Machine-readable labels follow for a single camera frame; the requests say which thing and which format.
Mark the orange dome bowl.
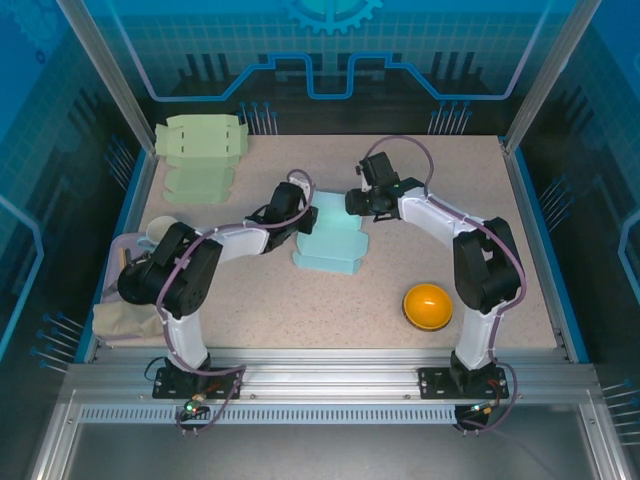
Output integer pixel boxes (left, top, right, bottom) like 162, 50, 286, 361
402, 282, 455, 332

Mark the beige cloth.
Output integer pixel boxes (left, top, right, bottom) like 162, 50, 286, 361
92, 299, 169, 342

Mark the aluminium table side rail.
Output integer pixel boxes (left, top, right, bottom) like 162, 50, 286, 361
502, 142, 574, 362
82, 144, 164, 364

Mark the light blue paper box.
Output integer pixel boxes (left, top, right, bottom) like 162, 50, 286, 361
291, 191, 370, 276

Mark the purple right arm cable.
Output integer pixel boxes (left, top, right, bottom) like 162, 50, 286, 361
363, 137, 527, 436

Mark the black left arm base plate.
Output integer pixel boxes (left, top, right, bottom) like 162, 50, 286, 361
152, 365, 244, 401

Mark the light green paper box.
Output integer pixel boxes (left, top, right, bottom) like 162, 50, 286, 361
153, 113, 250, 206

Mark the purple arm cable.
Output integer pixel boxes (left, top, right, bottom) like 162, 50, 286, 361
155, 168, 317, 439
363, 137, 527, 436

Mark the small connector with green light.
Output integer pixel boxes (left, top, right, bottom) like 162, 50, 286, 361
182, 394, 209, 419
467, 399, 501, 419

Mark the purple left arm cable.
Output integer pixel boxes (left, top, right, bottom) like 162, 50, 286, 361
155, 168, 317, 439

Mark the pale blue mug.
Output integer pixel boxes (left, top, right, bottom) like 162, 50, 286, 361
135, 214, 177, 254

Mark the aluminium frame post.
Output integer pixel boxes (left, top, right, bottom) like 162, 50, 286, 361
54, 0, 164, 154
502, 0, 604, 154

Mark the aluminium front rail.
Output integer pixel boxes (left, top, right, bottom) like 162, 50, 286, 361
64, 347, 601, 401

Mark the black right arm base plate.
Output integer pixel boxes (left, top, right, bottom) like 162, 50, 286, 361
417, 365, 511, 401

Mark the slotted grey cable duct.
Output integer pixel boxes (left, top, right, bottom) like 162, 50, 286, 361
78, 403, 464, 425

